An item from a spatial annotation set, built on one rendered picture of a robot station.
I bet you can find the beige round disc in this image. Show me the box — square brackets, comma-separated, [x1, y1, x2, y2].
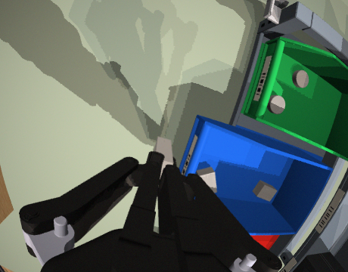
[292, 70, 309, 88]
[267, 95, 285, 114]

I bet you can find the blue bin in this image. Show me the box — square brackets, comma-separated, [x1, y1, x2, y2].
[179, 115, 333, 235]

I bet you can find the green bin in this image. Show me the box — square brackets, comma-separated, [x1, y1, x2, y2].
[244, 37, 348, 161]

